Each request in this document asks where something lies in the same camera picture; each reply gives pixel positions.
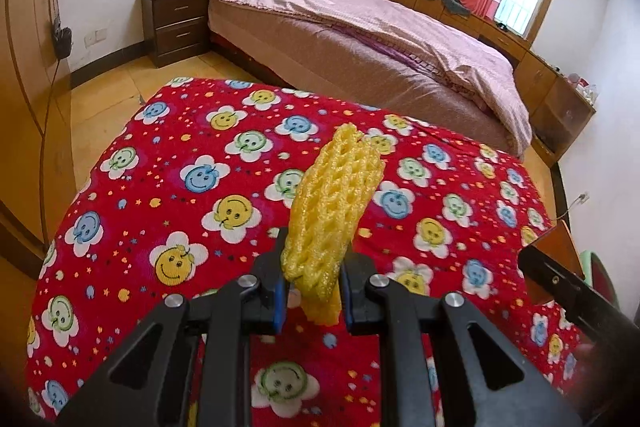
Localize small bottles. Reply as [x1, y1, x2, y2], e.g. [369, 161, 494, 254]
[565, 72, 598, 105]

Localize black hanging pouch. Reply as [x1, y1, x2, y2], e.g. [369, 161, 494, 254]
[52, 24, 74, 58]

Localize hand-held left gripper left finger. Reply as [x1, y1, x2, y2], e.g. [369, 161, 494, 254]
[55, 227, 291, 427]

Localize light wooden cabinet row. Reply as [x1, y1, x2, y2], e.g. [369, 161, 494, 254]
[365, 0, 597, 168]

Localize green rimmed red basin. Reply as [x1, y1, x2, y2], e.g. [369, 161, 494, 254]
[582, 249, 621, 308]

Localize yellow foam fruit net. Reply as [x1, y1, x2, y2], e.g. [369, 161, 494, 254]
[280, 123, 387, 327]

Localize wall socket with plug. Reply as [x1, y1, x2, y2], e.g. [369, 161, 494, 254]
[555, 192, 591, 220]

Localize wooden wardrobe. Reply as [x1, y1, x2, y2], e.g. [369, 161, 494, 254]
[0, 0, 78, 283]

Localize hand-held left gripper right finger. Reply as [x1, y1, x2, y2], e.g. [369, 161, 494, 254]
[341, 254, 583, 427]

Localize dark wooden nightstand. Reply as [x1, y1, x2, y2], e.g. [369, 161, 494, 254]
[139, 0, 213, 68]

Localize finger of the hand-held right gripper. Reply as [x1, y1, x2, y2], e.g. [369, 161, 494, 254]
[517, 244, 635, 358]

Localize pink quilt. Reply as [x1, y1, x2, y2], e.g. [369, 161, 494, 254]
[200, 0, 533, 155]

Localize red smiley flower blanket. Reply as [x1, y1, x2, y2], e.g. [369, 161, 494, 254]
[25, 77, 596, 427]

